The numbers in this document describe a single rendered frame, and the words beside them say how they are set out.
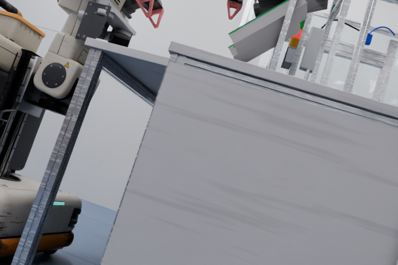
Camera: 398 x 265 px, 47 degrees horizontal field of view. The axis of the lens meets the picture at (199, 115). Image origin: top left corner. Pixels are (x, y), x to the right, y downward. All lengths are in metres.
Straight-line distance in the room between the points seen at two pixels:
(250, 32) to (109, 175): 3.15
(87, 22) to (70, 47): 0.12
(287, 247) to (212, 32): 3.51
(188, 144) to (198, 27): 3.43
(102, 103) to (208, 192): 3.52
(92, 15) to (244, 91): 0.82
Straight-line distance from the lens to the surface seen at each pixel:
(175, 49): 1.30
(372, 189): 1.29
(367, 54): 3.31
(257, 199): 1.24
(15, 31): 2.06
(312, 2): 1.83
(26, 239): 1.64
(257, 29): 1.59
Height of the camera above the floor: 0.51
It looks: 8 degrees up
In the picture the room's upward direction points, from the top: 18 degrees clockwise
